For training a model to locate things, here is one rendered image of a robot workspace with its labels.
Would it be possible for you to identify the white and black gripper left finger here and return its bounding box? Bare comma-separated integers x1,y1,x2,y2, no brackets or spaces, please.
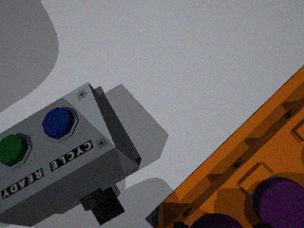
174,221,189,228

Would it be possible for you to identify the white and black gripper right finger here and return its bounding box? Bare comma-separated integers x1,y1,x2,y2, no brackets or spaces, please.
253,223,274,228

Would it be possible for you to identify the grey key housing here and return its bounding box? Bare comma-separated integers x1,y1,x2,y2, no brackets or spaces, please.
0,83,142,227

